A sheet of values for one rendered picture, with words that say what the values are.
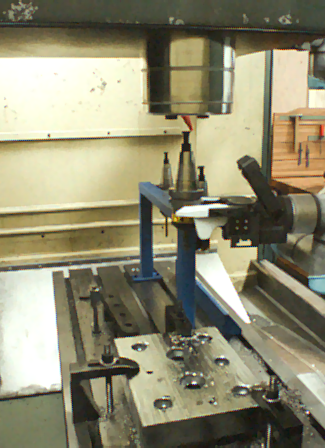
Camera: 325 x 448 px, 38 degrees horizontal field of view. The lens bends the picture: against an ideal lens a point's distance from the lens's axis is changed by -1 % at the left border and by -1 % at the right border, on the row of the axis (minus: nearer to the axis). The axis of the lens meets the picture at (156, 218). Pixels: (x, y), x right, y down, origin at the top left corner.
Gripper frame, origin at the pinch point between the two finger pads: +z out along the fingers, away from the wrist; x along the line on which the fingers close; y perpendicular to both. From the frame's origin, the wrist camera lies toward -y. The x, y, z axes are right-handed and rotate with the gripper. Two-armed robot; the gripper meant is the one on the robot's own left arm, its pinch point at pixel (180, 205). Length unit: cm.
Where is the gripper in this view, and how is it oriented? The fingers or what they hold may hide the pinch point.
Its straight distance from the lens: 84.6
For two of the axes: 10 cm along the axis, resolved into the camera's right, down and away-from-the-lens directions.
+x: -1.0, -2.4, 9.6
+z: -10.0, 0.2, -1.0
